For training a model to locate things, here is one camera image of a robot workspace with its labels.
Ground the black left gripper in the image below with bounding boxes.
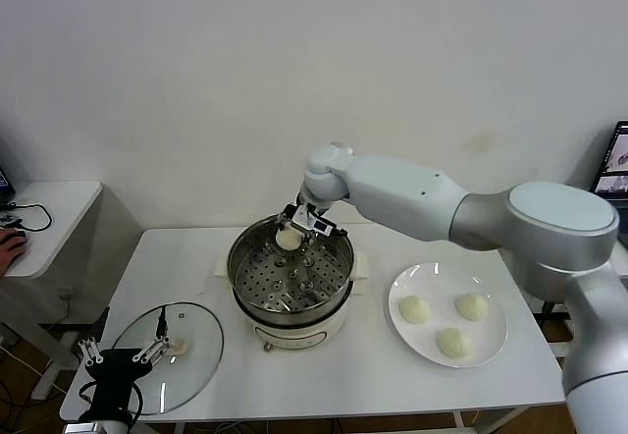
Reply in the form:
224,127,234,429
78,305,176,421

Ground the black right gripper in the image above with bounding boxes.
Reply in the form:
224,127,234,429
277,200,349,251

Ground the white steamed baozi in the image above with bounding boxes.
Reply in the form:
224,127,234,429
436,327,474,358
398,295,432,326
454,293,490,322
274,227,301,251

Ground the round glass pot lid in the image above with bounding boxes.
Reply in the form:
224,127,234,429
111,300,226,414

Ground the perforated steel steamer basket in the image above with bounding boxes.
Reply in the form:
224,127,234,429
228,212,355,319

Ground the person's bare hand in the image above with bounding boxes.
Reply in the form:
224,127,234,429
0,228,28,276

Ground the black metal floor bar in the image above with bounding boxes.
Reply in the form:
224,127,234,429
38,323,107,334

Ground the large white table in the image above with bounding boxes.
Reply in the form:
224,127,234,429
59,221,570,425

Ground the cream electric cooking pot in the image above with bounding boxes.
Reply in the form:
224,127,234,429
214,249,372,355

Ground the small white side table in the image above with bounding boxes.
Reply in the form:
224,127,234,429
0,181,105,401

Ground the round white plate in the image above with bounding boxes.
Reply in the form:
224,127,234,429
387,262,509,369

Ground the dark laptop with blue screen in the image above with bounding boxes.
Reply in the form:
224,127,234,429
0,167,16,205

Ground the open laptop with bright screen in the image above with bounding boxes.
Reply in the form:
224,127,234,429
592,120,628,202

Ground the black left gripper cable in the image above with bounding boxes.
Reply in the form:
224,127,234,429
78,378,146,419

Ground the looped black cable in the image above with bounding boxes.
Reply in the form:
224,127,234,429
9,201,54,233

